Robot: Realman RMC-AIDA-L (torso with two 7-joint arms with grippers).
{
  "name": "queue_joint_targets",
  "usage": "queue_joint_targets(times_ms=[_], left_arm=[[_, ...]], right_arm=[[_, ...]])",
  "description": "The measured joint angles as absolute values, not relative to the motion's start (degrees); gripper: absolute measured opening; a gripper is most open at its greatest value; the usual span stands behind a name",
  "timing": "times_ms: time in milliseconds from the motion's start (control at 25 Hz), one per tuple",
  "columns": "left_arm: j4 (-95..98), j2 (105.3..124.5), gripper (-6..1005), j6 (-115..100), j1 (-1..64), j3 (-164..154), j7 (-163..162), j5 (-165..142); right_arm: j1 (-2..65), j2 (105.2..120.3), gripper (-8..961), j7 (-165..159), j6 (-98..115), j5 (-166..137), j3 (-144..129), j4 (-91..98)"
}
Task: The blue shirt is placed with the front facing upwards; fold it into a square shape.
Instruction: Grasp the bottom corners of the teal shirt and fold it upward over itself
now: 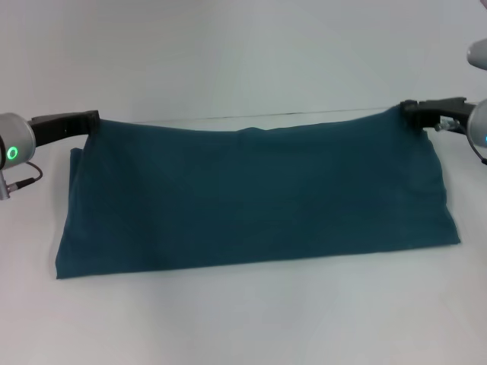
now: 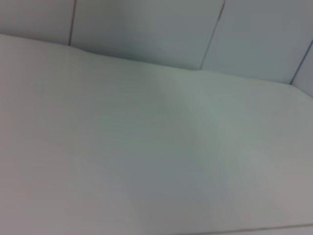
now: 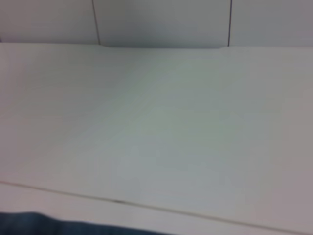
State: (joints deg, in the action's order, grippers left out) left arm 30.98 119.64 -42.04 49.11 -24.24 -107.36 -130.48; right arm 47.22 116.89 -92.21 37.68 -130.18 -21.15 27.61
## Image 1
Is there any left gripper cable with plug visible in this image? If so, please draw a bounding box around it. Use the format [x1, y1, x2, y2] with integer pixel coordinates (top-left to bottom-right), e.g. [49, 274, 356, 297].
[0, 161, 43, 201]

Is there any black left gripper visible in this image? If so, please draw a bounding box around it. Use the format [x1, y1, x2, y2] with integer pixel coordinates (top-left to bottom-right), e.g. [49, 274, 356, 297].
[28, 109, 101, 148]

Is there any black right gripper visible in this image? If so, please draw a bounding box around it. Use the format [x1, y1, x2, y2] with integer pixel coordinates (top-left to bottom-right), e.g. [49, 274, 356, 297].
[400, 97, 479, 132]

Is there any teal blue FREE t-shirt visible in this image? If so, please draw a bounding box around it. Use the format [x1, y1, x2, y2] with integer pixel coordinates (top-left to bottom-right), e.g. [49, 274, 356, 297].
[55, 106, 463, 282]

